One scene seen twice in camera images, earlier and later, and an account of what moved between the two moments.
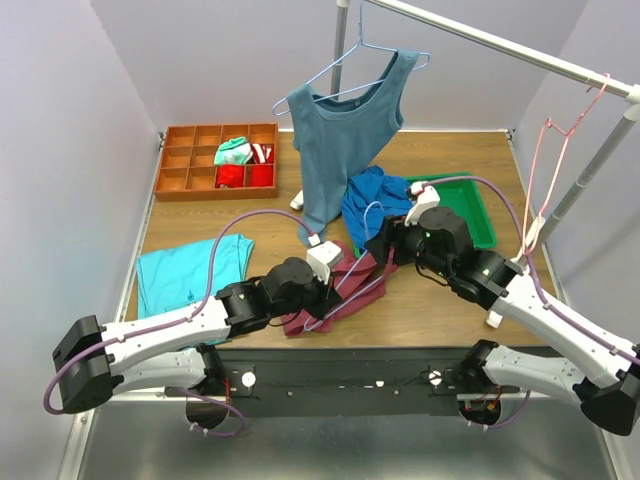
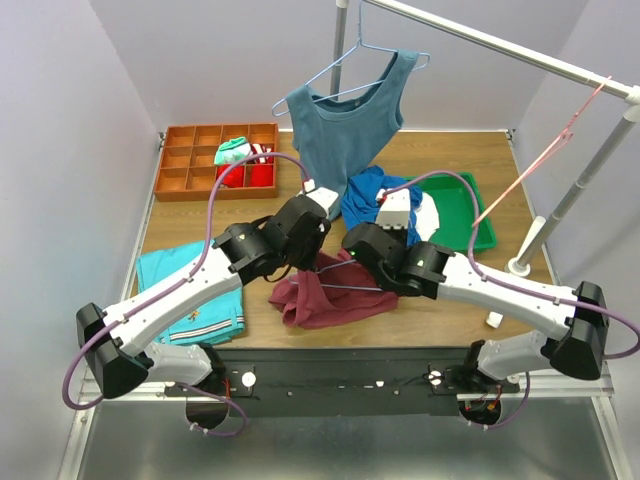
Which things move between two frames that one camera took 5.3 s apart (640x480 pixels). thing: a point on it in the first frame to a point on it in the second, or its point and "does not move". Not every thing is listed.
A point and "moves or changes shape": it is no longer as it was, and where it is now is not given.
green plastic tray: (463, 197) does not move
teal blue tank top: (336, 136) does not move
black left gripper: (326, 298) to (310, 248)
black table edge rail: (345, 382) does not move
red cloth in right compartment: (261, 176) does not move
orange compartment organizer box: (187, 171) does not move
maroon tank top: (355, 280) moves or changes shape
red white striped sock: (262, 154) does not move
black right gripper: (393, 231) to (401, 232)
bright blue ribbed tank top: (370, 197) does not move
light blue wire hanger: (310, 326) to (341, 286)
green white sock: (235, 151) does not move
